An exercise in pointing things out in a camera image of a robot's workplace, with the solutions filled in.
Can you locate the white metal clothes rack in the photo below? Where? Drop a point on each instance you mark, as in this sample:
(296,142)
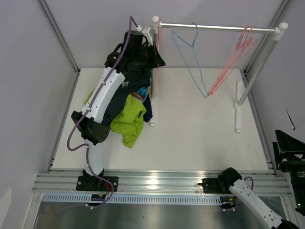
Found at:
(247,43)

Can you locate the patterned blue orange shorts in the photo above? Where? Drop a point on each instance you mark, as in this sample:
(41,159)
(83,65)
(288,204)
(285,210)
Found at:
(141,93)

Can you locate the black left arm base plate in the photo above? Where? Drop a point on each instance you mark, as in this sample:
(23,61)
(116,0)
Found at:
(89,183)

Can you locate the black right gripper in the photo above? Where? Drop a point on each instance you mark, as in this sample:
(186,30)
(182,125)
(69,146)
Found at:
(287,143)

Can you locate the blue wire hanger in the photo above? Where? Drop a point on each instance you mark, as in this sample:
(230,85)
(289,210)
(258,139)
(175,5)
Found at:
(178,40)

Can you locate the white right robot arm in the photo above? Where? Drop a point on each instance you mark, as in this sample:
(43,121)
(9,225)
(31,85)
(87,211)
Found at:
(230,179)

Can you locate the aluminium mounting rail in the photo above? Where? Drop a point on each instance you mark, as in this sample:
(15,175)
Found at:
(156,182)

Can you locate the white slotted cable duct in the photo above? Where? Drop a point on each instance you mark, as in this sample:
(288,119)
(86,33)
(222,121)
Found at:
(133,199)

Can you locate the lime green shorts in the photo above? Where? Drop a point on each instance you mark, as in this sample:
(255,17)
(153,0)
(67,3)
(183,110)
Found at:
(129,123)

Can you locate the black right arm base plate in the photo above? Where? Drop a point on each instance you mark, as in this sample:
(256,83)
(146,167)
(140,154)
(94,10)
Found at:
(212,186)

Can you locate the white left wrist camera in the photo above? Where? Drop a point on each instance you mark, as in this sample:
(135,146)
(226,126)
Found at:
(147,33)

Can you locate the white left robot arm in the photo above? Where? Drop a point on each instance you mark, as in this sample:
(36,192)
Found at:
(127,73)

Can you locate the navy blue shorts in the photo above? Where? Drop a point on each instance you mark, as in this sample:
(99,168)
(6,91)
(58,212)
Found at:
(149,113)

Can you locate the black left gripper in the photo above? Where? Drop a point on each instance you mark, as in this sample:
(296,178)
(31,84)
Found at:
(156,60)

